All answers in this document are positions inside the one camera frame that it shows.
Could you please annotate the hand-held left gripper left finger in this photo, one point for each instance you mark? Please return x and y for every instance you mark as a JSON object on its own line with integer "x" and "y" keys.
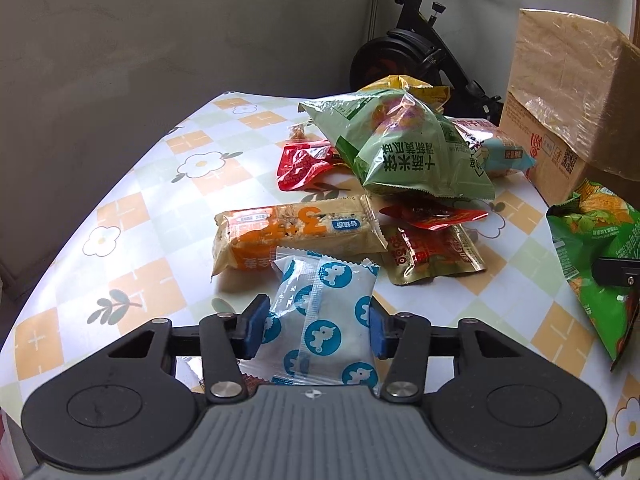
{"x": 257, "y": 324}

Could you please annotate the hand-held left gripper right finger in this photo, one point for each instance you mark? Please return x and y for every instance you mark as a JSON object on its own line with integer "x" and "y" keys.
{"x": 378, "y": 331}

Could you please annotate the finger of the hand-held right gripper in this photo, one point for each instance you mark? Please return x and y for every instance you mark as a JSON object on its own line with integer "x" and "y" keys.
{"x": 617, "y": 272}

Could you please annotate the bright green chip bag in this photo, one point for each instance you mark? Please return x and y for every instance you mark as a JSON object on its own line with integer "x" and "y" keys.
{"x": 595, "y": 230}

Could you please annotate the white packet with blue circles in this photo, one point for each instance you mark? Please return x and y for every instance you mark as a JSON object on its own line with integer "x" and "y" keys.
{"x": 325, "y": 310}

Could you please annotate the gold and red snack packet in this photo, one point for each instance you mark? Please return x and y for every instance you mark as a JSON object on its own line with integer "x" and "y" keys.
{"x": 430, "y": 255}

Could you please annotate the shiny red snack packet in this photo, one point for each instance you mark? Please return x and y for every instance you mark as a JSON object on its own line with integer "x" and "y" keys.
{"x": 300, "y": 165}

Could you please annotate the brown cardboard box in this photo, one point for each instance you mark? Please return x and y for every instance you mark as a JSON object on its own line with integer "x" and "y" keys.
{"x": 565, "y": 75}

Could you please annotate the orange wrapped snack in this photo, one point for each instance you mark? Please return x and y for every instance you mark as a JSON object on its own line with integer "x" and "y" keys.
{"x": 252, "y": 384}

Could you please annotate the orange cereal bar packet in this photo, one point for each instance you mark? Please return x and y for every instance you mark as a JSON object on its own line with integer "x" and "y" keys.
{"x": 280, "y": 232}

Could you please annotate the small red clear packet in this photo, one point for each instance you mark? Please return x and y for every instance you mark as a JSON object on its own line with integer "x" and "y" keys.
{"x": 435, "y": 215}

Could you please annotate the floral checked tablecloth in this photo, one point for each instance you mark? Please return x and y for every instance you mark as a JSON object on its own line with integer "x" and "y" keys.
{"x": 150, "y": 200}

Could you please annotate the panda print bread packet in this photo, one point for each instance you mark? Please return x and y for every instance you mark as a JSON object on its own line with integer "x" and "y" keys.
{"x": 505, "y": 152}

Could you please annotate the light green snack bag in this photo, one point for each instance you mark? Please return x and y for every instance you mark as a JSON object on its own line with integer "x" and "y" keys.
{"x": 425, "y": 160}
{"x": 345, "y": 120}

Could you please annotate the small clear candy packet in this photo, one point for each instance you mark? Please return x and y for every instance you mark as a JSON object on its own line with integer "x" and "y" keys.
{"x": 298, "y": 132}

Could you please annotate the yellow snack bag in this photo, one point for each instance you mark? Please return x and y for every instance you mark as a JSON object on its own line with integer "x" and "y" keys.
{"x": 430, "y": 92}

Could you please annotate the black exercise bike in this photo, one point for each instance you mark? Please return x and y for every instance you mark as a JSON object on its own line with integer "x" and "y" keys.
{"x": 400, "y": 55}

